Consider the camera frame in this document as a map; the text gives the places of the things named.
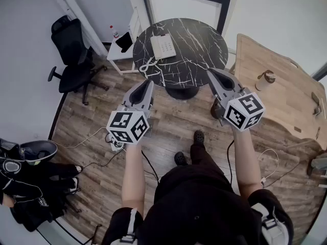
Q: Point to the black office chair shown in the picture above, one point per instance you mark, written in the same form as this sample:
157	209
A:
71	60

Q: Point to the light wooden desk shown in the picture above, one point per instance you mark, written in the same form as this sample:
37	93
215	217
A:
281	85

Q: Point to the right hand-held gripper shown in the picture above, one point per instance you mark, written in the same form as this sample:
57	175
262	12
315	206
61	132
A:
242	111

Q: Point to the black marble round table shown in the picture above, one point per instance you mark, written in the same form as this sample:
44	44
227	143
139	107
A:
194	47

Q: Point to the black clog shoe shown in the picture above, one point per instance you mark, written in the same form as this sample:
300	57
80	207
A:
198	136
181	158

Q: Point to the white slatted chair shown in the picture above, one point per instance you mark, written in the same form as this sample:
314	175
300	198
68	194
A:
134	24

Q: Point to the person's right forearm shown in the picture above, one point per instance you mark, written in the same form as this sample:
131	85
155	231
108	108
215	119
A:
246	162

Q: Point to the white side table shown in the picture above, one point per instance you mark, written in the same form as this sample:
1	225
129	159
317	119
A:
115	53

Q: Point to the white power strip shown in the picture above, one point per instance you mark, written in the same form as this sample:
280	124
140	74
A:
115	143

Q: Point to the person's left forearm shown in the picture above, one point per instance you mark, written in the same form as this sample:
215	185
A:
132	175

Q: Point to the black flat pouch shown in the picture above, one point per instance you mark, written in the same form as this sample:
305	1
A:
124	42

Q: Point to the small metal clip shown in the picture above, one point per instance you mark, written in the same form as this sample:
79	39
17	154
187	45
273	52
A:
316	104

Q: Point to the cream bottle with brown lid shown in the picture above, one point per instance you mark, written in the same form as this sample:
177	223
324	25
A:
264	82

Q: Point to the person's black shirt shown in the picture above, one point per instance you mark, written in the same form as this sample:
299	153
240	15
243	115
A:
199	208

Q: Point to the white telephone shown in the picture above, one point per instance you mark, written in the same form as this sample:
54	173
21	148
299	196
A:
163	46

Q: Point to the clear bottle with red cap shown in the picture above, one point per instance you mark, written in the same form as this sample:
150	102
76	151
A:
114	32

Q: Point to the person's black trouser leg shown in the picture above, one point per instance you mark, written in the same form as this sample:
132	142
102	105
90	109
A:
201	157

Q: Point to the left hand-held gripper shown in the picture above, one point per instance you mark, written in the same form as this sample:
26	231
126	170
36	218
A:
122	122

